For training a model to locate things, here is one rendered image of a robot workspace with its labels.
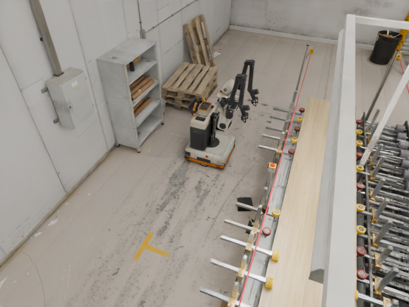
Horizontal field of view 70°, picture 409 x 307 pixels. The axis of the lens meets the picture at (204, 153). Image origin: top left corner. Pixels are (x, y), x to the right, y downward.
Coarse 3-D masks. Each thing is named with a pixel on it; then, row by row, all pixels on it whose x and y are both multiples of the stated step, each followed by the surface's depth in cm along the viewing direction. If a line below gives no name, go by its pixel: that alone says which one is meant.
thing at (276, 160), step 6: (294, 108) 472; (288, 126) 435; (282, 144) 400; (276, 162) 376; (276, 168) 368; (270, 186) 344; (264, 204) 325; (258, 234) 297; (252, 252) 281; (246, 270) 267; (240, 288) 255; (240, 294) 251; (234, 306) 244
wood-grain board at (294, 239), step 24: (312, 120) 413; (312, 144) 372; (312, 168) 340; (288, 192) 311; (312, 192) 312; (288, 216) 288; (312, 216) 289; (288, 240) 269; (312, 240) 269; (288, 264) 251; (264, 288) 235; (288, 288) 236; (312, 288) 236
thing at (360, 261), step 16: (368, 192) 322; (400, 192) 354; (368, 208) 305; (368, 224) 290; (384, 224) 306; (368, 240) 277; (384, 240) 292; (368, 272) 257; (400, 272) 267; (368, 288) 246; (368, 304) 241; (400, 304) 246
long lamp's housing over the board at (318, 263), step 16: (336, 64) 212; (336, 80) 190; (336, 96) 173; (336, 112) 160; (320, 192) 121; (320, 208) 114; (320, 224) 107; (320, 240) 101; (320, 256) 96; (320, 272) 93
